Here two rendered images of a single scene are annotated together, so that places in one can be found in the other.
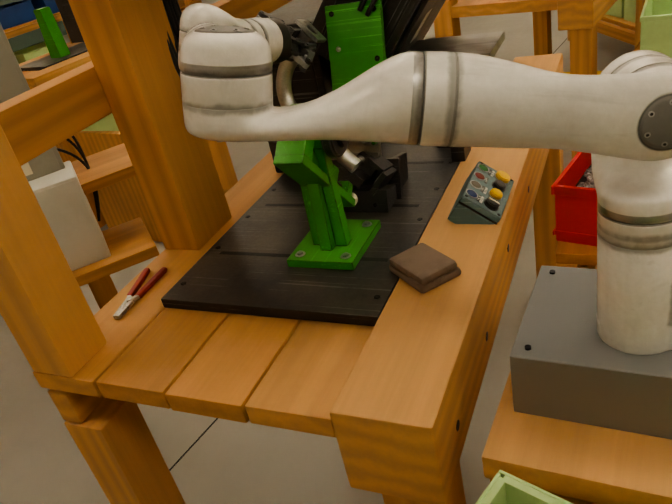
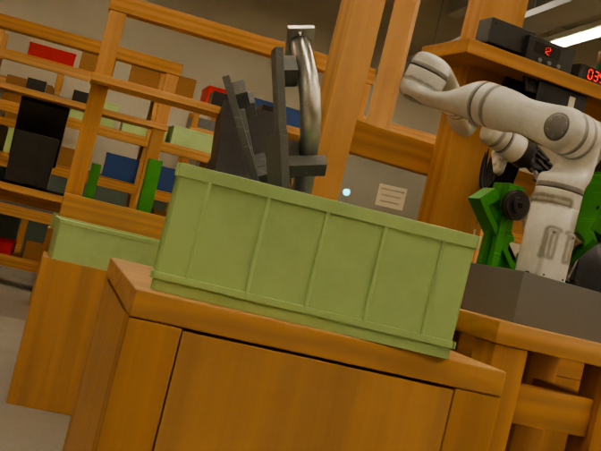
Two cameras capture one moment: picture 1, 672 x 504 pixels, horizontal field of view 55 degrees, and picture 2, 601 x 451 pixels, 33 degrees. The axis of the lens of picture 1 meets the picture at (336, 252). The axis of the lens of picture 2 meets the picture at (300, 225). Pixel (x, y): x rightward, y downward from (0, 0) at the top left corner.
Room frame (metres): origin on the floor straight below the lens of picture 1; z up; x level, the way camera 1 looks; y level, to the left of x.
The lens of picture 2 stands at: (-1.25, -1.16, 0.88)
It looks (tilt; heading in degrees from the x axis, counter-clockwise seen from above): 2 degrees up; 38
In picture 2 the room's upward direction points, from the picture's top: 14 degrees clockwise
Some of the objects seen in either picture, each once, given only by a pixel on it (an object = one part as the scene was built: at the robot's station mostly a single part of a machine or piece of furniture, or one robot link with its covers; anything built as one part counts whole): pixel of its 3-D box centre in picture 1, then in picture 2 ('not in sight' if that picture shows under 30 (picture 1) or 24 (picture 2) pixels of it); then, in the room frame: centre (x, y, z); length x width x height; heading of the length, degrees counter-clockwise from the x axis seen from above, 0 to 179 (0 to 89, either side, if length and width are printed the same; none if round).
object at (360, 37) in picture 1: (362, 55); (597, 210); (1.28, -0.14, 1.17); 0.13 x 0.12 x 0.20; 151
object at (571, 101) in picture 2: not in sight; (545, 114); (1.38, 0.11, 1.42); 0.17 x 0.12 x 0.15; 151
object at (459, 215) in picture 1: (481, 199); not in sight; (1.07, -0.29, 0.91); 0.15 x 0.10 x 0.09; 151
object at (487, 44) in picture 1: (407, 57); not in sight; (1.40, -0.25, 1.11); 0.39 x 0.16 x 0.03; 61
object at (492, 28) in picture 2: not in sight; (505, 38); (1.23, 0.21, 1.59); 0.15 x 0.07 x 0.07; 151
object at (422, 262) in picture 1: (423, 265); not in sight; (0.88, -0.13, 0.91); 0.10 x 0.08 x 0.03; 22
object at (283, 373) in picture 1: (399, 321); not in sight; (1.38, -0.12, 0.44); 1.49 x 0.70 x 0.88; 151
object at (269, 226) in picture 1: (370, 168); not in sight; (1.38, -0.12, 0.89); 1.10 x 0.42 x 0.02; 151
